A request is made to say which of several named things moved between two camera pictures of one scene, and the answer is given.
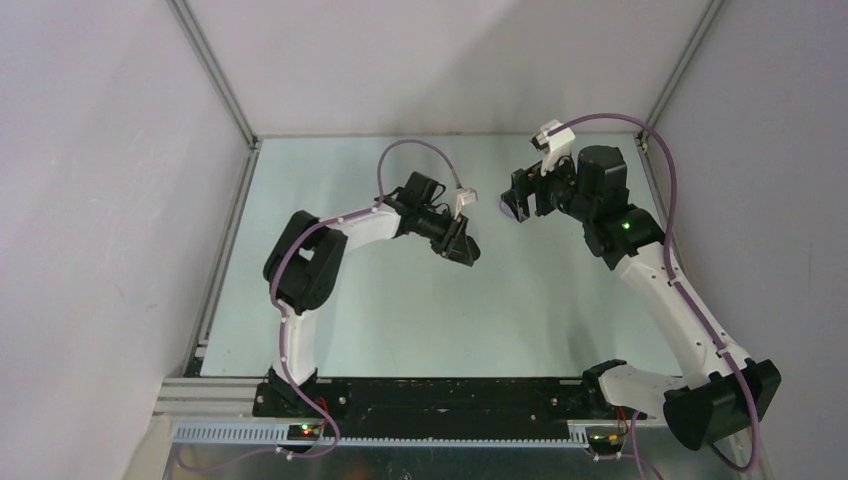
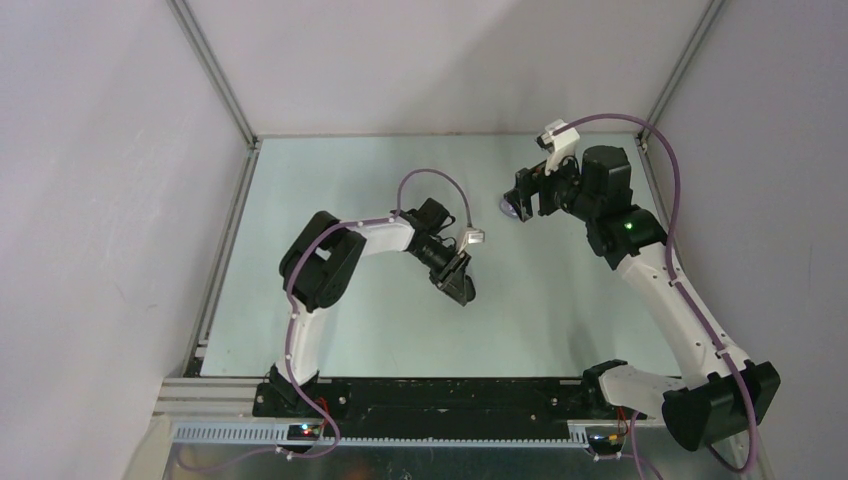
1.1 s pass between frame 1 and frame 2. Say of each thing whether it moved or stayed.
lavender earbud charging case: stayed
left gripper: moved
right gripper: stayed
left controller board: stayed
